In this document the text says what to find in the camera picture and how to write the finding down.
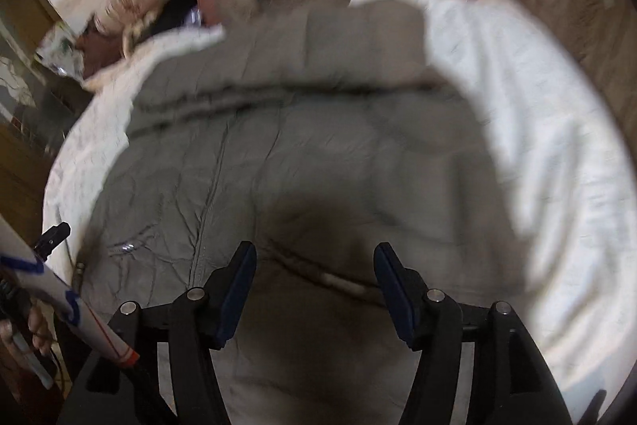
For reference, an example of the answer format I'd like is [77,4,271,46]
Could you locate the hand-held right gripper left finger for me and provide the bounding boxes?
[57,241,258,425]

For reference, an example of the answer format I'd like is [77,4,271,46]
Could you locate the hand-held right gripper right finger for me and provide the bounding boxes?
[373,242,574,425]

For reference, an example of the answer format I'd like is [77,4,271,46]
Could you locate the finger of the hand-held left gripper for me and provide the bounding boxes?
[32,222,71,262]

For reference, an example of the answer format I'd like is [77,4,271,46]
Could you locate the grey-green padded jacket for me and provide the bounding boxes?
[78,0,529,425]

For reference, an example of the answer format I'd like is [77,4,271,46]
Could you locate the person's left hand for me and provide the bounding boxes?
[0,300,55,357]

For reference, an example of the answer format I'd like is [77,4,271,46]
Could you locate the floral patterned cloth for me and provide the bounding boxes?
[36,23,93,83]

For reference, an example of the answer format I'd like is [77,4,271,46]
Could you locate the white bed sheet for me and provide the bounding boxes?
[42,0,624,422]

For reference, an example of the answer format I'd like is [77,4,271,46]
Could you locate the dark cloth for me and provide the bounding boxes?
[134,0,206,43]

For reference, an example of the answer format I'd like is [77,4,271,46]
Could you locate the brown striped headboard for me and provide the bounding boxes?
[512,0,637,152]

